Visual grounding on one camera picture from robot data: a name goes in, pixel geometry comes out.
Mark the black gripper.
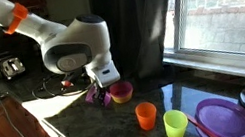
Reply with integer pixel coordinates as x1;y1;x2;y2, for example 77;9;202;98
90;80;115;110

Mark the purple plastic cup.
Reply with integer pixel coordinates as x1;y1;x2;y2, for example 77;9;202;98
82;82;114;111

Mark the orange plastic cup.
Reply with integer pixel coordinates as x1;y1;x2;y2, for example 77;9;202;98
133;99;160;133

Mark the lime green plastic cup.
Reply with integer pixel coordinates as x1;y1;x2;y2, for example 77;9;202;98
161;107;191;137

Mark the magenta plastic bowl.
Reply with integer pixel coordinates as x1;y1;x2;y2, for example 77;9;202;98
108;79;135;101

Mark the yellow plastic bowl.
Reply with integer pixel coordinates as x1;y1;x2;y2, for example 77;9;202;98
111;91;135;106

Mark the dark curtain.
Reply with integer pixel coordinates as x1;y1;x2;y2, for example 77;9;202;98
88;0;188;86

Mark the silver toaster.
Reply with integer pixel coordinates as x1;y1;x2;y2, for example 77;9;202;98
0;53;27;82

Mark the red plastic spoon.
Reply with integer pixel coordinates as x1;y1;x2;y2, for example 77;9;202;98
185;108;224;137

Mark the purple plastic plate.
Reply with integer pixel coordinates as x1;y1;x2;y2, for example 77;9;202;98
190;92;245;137

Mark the white framed window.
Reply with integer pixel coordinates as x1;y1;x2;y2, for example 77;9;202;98
152;0;245;90

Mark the red cable connector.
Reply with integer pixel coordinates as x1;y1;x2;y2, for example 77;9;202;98
63;78;75;90

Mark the black cable bundle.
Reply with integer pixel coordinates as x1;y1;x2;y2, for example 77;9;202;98
29;67;95;103

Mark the orange cable clamp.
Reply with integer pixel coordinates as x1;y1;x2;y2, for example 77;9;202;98
0;0;33;36

